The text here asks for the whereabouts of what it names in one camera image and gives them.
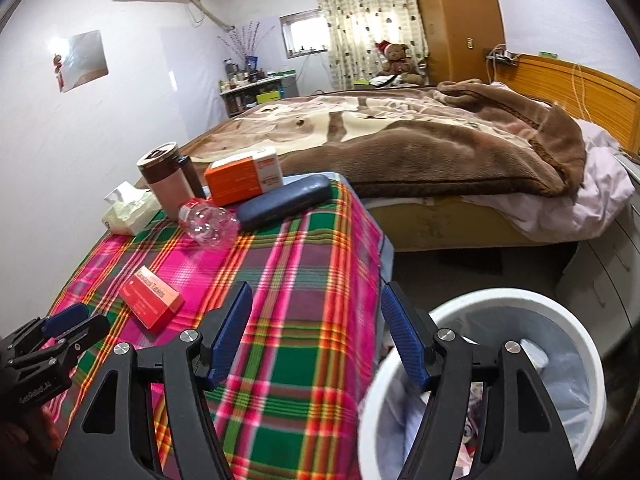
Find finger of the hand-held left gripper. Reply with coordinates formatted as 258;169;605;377
54;315;112;367
41;302;91;339

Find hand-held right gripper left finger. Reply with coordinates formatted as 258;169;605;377
50;280;254;480

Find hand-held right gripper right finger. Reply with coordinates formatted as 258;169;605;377
381;281;583;480

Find white round waste bin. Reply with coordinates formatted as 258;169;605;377
357;287;608;480

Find plaid tablecloth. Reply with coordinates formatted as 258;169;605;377
40;172;401;480

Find red medicine box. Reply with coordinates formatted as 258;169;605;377
118;266;185;333

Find clear plastic bottle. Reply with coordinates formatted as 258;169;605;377
177;197;240;250

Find white tissue pack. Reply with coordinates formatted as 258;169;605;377
100;182;161;236

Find blue glasses case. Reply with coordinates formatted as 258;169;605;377
235;176;333;232

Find orange and white box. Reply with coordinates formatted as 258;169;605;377
204;146;285;206

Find dark brown flask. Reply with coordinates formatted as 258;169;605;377
177;156;207;200

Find brown insulated tumbler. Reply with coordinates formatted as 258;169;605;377
137;141;193;211

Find white plastic bin liner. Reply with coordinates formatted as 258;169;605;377
372;305;593;480

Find brown plush blanket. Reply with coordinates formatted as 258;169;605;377
185;80;588;198

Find white bedside cabinet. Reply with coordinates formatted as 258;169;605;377
555;155;640;356

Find white shelf with bottles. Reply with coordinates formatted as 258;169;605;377
219;72;301;118

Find pink bed sheet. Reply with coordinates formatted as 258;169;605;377
470;120;636;243

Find teddy bear with red hat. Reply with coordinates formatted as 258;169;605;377
375;40;426;86

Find vase with dry branches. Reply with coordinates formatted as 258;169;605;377
217;20;276;78

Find white power strip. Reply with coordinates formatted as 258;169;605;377
482;46;518;66

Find small window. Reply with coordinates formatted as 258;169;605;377
279;9;330;58

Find wooden headboard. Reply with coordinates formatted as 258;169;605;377
515;52;640;153

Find patterned curtain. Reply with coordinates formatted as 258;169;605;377
310;0;431;93

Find wooden wardrobe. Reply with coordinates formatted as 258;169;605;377
405;0;508;86

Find air conditioner pipe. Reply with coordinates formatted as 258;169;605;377
182;0;236;31

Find wooden bed frame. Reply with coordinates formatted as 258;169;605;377
362;195;581;256

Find wall poster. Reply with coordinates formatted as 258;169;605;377
50;30;110;93

